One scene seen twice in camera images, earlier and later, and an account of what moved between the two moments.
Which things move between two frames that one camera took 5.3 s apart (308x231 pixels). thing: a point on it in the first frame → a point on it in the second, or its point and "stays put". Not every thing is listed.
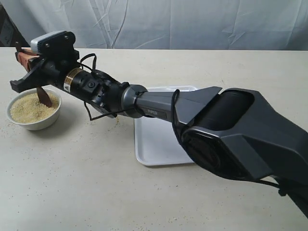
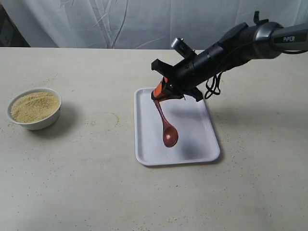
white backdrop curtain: x=214 y=25 stays put
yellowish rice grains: x=27 y=108 stays put
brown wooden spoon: x=42 y=94 → x=170 y=134
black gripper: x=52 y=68 → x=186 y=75
